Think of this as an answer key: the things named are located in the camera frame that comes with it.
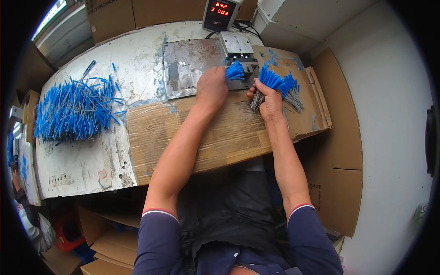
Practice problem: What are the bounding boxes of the person's left hand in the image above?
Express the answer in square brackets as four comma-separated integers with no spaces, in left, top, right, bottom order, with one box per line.
[196,66,229,113]

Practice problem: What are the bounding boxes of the person's right hand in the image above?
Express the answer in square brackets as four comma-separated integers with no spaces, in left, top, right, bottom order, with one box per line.
[247,78,285,121]

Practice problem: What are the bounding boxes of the small blue brush bundle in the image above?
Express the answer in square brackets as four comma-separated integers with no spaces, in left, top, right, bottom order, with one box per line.
[225,61,245,82]

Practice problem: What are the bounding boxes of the long blue brush bundle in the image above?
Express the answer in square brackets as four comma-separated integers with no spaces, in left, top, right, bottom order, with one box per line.
[250,63,286,111]

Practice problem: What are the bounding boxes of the metal clamp machine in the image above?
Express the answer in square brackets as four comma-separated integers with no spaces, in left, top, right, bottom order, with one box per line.
[219,31,261,82]

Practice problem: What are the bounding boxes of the digital counter, red display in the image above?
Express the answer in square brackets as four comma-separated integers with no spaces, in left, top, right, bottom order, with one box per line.
[201,0,243,33]

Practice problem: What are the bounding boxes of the brown cardboard sheet, taped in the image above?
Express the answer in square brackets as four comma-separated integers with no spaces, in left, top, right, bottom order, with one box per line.
[126,45,333,186]

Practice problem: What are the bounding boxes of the black pen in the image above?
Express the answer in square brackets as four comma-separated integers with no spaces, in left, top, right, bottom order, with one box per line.
[80,60,96,82]

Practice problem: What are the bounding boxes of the person's legs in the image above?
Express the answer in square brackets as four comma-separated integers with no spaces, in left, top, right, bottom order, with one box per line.
[177,156,287,253]

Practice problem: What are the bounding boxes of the large cardboard panel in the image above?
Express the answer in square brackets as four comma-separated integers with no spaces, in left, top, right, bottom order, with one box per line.
[297,47,364,238]

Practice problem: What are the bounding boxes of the person's body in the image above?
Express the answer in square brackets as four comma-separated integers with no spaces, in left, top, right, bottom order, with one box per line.
[132,203,344,275]

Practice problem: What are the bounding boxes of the stack of flat cardboard boxes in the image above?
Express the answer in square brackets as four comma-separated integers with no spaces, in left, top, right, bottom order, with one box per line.
[41,206,142,275]

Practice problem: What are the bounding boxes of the side table with brushes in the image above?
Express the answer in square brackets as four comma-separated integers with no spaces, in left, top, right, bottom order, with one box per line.
[6,89,42,207]

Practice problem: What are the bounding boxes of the red plastic stool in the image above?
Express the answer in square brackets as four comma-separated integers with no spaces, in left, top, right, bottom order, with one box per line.
[52,211,86,252]

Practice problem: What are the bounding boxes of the green plastic bag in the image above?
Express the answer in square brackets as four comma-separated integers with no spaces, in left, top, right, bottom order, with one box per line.
[413,203,427,228]

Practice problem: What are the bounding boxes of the scratched metal base plate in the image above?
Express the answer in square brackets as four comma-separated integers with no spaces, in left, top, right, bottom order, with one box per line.
[162,38,256,100]

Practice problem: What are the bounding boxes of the black cables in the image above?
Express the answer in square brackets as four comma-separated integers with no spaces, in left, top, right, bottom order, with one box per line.
[205,20,265,46]

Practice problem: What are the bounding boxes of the blue brush bundle, grey wires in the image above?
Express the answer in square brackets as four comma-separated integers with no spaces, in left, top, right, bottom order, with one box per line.
[279,71,305,113]

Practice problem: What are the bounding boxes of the pile of blue wire brushes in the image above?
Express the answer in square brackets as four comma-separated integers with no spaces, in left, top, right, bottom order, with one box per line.
[33,62,127,142]

